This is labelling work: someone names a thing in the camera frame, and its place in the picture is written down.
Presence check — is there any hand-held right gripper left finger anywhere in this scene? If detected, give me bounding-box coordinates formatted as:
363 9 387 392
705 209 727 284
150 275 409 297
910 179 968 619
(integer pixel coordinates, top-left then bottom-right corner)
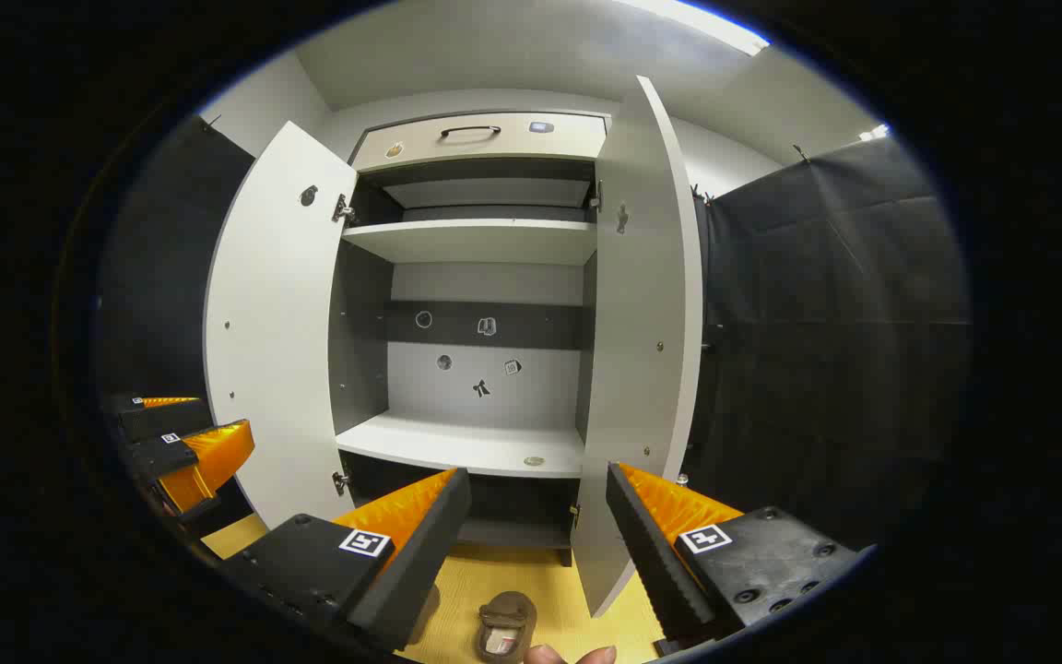
222 468 473 653

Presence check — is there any black backdrop cloth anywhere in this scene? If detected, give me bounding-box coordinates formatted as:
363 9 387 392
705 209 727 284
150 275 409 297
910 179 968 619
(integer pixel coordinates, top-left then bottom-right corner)
93 115 261 554
690 134 973 556

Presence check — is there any brown fuzzy slipper shoe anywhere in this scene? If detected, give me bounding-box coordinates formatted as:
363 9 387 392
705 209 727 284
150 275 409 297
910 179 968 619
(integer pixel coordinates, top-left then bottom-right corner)
475 590 538 664
409 584 442 646

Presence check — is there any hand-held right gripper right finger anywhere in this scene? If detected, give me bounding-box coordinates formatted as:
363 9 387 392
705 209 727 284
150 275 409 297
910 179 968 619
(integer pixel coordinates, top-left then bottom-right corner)
606 463 866 658

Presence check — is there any beige cabinet drawer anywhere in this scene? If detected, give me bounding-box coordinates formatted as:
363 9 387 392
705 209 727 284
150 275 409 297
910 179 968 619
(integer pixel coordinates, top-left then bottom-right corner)
351 113 608 173

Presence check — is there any white shoe cabinet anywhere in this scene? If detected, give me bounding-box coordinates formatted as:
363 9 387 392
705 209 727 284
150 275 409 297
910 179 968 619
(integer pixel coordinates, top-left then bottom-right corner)
328 109 611 568

